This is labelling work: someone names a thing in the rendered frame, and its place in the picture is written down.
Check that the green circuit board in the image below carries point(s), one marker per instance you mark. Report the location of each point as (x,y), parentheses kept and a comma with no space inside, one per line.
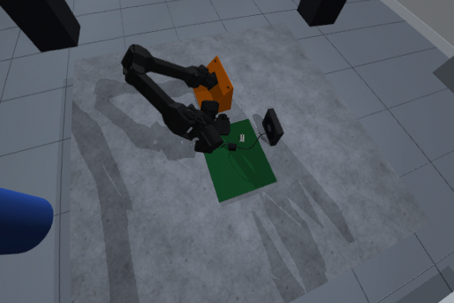
(236,172)

